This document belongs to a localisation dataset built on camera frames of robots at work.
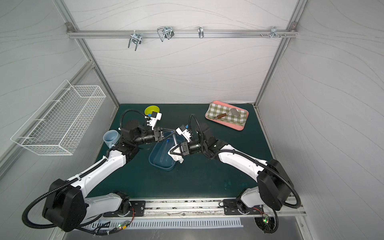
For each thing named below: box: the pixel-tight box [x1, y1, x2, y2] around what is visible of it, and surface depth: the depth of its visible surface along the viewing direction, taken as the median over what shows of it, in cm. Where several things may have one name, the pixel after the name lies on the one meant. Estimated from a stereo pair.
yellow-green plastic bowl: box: [144, 105, 160, 115], surface depth 114 cm
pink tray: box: [205, 100, 249, 131], surface depth 112 cm
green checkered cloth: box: [206, 103, 247, 125], surface depth 117 cm
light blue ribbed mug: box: [103, 129, 121, 149], surface depth 95 cm
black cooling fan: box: [254, 216, 276, 234], surface depth 73 cm
